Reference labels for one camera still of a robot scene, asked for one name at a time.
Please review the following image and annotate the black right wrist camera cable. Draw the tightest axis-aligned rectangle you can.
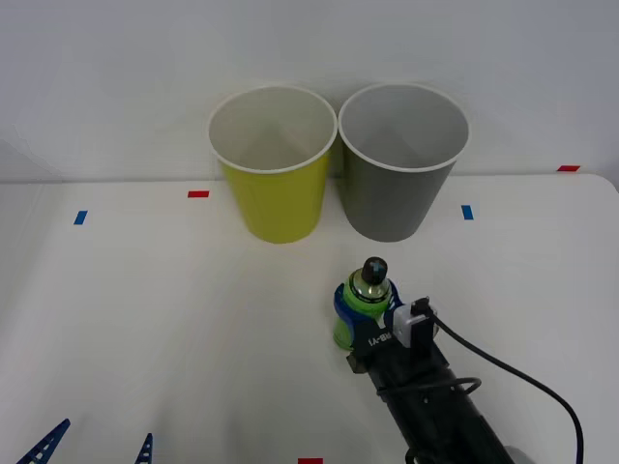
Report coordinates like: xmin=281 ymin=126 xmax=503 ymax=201
xmin=379 ymin=299 xmax=585 ymax=464

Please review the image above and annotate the pale grey right wrist camera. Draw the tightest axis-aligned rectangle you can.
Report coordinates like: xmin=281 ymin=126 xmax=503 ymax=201
xmin=391 ymin=298 xmax=439 ymax=348

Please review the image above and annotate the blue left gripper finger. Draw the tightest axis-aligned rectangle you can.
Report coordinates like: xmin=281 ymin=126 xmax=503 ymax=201
xmin=16 ymin=418 xmax=72 ymax=464
xmin=133 ymin=432 xmax=155 ymax=464

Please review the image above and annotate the small green-label plastic bottle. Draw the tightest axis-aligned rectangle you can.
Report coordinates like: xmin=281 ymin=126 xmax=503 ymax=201
xmin=332 ymin=256 xmax=400 ymax=350

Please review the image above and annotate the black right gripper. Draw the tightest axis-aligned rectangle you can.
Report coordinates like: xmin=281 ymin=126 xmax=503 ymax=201
xmin=332 ymin=281 xmax=455 ymax=396

